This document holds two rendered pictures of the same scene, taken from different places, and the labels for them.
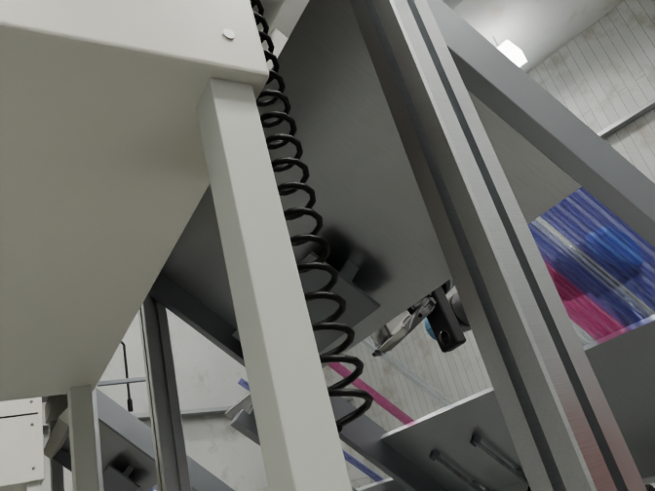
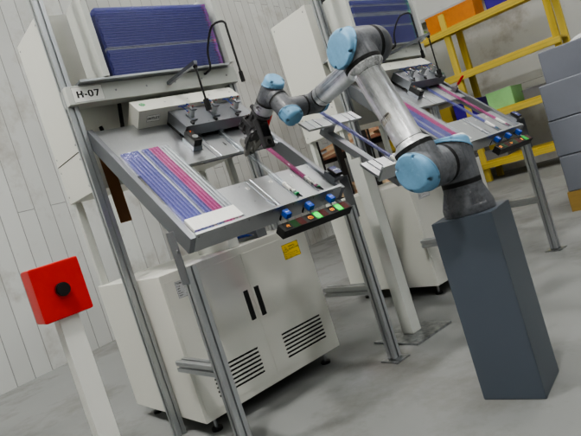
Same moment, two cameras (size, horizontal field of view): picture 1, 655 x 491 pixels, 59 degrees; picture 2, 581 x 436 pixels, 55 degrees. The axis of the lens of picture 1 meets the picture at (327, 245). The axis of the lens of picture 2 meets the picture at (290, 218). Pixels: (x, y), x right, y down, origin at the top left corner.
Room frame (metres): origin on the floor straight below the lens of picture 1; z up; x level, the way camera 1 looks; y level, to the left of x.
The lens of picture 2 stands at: (0.89, -2.24, 0.78)
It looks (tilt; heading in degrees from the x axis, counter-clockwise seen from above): 3 degrees down; 87
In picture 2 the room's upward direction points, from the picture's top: 18 degrees counter-clockwise
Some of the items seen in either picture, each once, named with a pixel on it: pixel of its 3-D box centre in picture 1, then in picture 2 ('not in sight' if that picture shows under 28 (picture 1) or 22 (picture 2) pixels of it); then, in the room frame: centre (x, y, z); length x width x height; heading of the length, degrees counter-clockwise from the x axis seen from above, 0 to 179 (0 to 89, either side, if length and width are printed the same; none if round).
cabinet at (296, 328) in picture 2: not in sight; (220, 322); (0.58, 0.20, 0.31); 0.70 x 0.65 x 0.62; 35
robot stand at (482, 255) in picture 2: not in sight; (496, 298); (1.49, -0.63, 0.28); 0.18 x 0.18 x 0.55; 49
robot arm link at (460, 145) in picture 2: not in sight; (452, 158); (1.48, -0.64, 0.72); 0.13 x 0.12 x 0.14; 34
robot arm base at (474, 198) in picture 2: not in sight; (465, 195); (1.49, -0.63, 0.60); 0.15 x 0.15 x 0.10
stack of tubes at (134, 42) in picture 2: not in sight; (156, 43); (0.70, 0.14, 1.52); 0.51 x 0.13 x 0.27; 35
